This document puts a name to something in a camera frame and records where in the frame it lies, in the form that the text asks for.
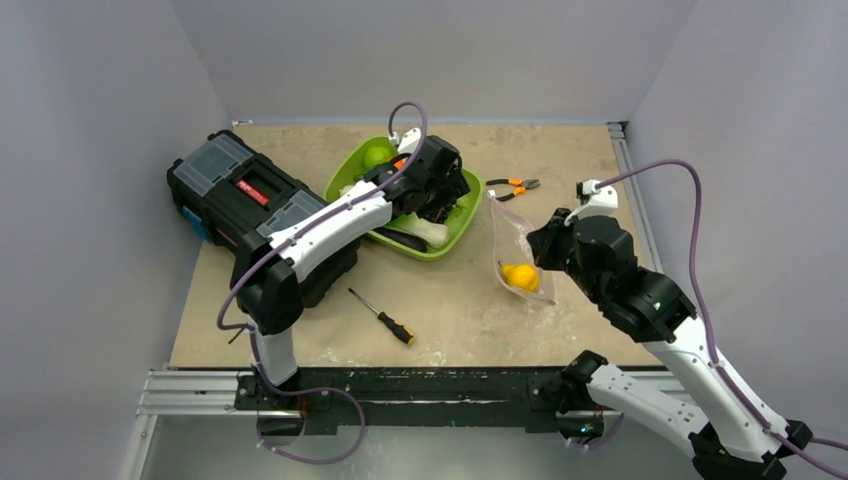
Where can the aluminium frame rail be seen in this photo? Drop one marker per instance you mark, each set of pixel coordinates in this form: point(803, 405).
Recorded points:
point(189, 393)

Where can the black toolbox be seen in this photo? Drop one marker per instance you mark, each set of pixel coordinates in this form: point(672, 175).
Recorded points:
point(228, 191)

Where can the clear zip top bag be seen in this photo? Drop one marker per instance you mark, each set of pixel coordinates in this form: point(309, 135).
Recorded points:
point(510, 246)

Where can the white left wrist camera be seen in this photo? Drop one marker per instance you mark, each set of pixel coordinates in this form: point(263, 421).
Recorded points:
point(407, 142)

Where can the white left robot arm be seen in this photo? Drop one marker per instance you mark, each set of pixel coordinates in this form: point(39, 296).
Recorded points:
point(266, 285)

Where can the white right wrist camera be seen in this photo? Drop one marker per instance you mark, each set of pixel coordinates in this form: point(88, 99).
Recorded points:
point(594, 201)

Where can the green bok choy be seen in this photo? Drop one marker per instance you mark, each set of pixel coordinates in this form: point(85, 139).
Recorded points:
point(434, 235)

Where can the black yellow screwdriver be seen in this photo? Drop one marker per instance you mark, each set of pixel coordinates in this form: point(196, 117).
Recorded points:
point(400, 331)

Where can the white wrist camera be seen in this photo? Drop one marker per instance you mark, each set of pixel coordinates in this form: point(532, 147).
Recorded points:
point(594, 201)
point(407, 142)

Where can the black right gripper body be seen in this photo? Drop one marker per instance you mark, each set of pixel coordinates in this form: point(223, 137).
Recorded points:
point(548, 240)

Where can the yellow tape measure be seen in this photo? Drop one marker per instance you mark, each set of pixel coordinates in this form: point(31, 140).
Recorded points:
point(236, 335)

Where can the green apple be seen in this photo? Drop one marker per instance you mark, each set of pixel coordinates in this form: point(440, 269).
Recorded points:
point(376, 155)

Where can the black grape bunch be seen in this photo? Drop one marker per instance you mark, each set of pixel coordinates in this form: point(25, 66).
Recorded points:
point(444, 213)

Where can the green plastic tray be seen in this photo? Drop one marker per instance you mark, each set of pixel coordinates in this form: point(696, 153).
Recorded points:
point(350, 171)

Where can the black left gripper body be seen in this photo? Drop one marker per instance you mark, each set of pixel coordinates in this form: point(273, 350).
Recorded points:
point(443, 192)

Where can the yellow pear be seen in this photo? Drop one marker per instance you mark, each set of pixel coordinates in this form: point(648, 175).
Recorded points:
point(521, 276)

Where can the orange black pliers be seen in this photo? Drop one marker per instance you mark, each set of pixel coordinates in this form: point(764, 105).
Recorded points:
point(519, 186)

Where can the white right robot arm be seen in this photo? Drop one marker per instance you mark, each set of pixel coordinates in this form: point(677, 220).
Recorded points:
point(725, 429)

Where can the purple eggplant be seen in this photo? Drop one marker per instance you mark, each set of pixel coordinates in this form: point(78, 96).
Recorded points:
point(407, 240)

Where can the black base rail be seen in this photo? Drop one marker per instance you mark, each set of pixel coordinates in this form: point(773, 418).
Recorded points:
point(321, 399)

